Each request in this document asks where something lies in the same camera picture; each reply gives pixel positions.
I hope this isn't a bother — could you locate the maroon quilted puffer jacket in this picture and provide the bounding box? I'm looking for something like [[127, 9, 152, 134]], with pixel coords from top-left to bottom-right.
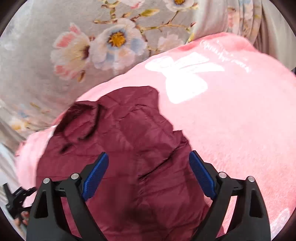
[[36, 86, 209, 240]]

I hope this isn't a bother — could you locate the person's left hand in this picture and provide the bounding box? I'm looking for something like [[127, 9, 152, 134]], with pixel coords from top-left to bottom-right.
[[14, 211, 30, 228]]

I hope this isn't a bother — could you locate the pink fleece blanket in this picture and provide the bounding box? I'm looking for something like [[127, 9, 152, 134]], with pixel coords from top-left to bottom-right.
[[16, 34, 295, 237]]

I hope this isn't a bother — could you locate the grey floral duvet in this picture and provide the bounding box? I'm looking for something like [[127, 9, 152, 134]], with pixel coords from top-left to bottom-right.
[[0, 0, 296, 149]]

